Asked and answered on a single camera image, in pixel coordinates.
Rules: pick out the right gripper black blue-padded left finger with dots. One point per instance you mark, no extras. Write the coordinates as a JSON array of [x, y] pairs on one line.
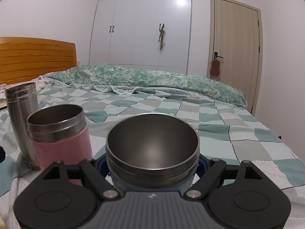
[[63, 196]]

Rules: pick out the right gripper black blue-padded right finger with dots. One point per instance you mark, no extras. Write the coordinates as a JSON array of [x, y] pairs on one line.
[[239, 196]]

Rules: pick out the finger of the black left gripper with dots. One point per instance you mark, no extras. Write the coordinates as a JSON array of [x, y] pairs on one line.
[[2, 154]]

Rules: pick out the blue cartoon sticker steel cup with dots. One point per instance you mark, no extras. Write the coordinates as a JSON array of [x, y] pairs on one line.
[[152, 152]]

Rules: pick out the pink steel cup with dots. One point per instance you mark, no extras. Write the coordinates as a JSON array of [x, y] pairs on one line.
[[59, 133]]

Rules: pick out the tall stainless steel flask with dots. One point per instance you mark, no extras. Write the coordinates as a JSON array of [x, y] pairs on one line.
[[21, 102]]

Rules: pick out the orange wooden headboard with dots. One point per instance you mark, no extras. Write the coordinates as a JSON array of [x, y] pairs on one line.
[[24, 58]]

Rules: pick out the green floral duvet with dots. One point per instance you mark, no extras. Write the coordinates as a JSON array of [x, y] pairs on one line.
[[123, 80]]

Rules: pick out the beige wooden door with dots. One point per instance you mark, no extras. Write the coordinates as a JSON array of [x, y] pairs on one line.
[[236, 34]]

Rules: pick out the white wardrobe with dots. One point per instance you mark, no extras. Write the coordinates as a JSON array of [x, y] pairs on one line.
[[126, 32]]

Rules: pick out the brown plush toy on handle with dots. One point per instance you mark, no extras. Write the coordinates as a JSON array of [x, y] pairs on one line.
[[215, 68]]

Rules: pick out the black door handle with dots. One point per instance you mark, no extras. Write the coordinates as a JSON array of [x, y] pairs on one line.
[[216, 56]]

